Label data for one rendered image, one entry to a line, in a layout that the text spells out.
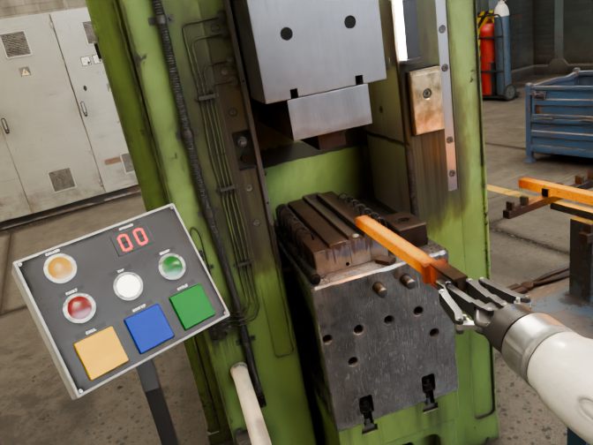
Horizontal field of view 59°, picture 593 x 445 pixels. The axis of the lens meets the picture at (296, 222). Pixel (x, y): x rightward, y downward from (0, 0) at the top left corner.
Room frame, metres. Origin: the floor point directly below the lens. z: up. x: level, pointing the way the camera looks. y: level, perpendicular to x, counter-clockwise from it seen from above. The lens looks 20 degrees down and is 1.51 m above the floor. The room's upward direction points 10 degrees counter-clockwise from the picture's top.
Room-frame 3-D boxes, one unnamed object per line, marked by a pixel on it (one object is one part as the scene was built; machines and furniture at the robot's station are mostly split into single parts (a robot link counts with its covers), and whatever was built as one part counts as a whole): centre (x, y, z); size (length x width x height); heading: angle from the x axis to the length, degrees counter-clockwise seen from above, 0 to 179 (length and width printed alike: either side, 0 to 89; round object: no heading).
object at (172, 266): (1.02, 0.28, 1.09); 0.05 x 0.03 x 0.04; 102
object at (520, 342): (0.58, -0.29, 1.06); 0.09 x 0.06 x 0.09; 102
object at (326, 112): (1.43, -0.08, 1.32); 0.42 x 0.20 x 0.10; 12
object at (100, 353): (0.87, 0.41, 1.01); 0.07 x 0.05 x 0.07; 127
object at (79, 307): (0.90, 0.44, 1.09); 0.05 x 0.03 x 0.04; 102
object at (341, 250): (1.43, -0.08, 0.96); 0.42 x 0.20 x 0.09; 12
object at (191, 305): (0.99, 0.25, 1.01); 0.07 x 0.05 x 0.07; 127
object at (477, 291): (0.72, -0.28, 1.06); 0.11 x 0.01 x 0.04; 7
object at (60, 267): (0.94, 0.46, 1.16); 0.05 x 0.03 x 0.04; 102
